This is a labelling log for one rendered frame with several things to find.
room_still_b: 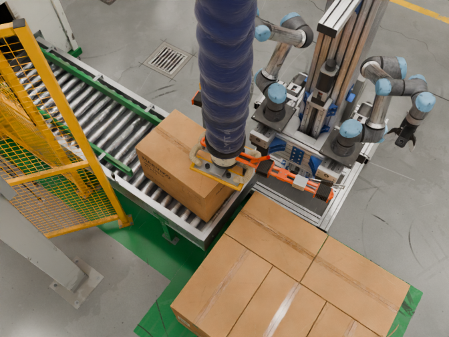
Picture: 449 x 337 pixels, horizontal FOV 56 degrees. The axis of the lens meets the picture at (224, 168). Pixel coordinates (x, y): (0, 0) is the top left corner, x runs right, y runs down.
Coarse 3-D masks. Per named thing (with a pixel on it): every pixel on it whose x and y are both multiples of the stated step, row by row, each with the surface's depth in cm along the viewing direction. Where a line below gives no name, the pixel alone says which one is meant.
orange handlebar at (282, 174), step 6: (204, 138) 247; (204, 144) 245; (246, 156) 241; (252, 156) 240; (246, 162) 239; (276, 168) 237; (282, 168) 236; (270, 174) 236; (276, 174) 235; (282, 174) 234; (288, 174) 235; (294, 174) 235; (282, 180) 236; (288, 180) 233; (306, 186) 232; (312, 192) 230; (330, 198) 228
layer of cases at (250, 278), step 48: (240, 240) 288; (288, 240) 288; (336, 240) 288; (192, 288) 272; (240, 288) 272; (288, 288) 272; (336, 288) 272; (384, 288) 272; (240, 336) 258; (288, 336) 258; (336, 336) 258; (384, 336) 258
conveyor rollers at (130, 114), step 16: (32, 64) 367; (32, 80) 356; (64, 80) 358; (96, 80) 356; (32, 96) 350; (80, 96) 348; (96, 96) 348; (80, 112) 341; (96, 112) 343; (128, 112) 341; (112, 128) 333; (128, 128) 332; (144, 128) 332; (96, 144) 325; (112, 144) 325; (128, 144) 325; (128, 160) 318; (128, 176) 312; (144, 176) 312; (144, 192) 305; (160, 192) 306; (176, 208) 299; (192, 224) 293; (208, 224) 293
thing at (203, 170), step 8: (208, 160) 253; (192, 168) 250; (200, 168) 250; (208, 168) 250; (208, 176) 248; (216, 176) 247; (224, 176) 247; (232, 176) 247; (240, 176) 247; (224, 184) 246; (232, 184) 245; (240, 184) 245
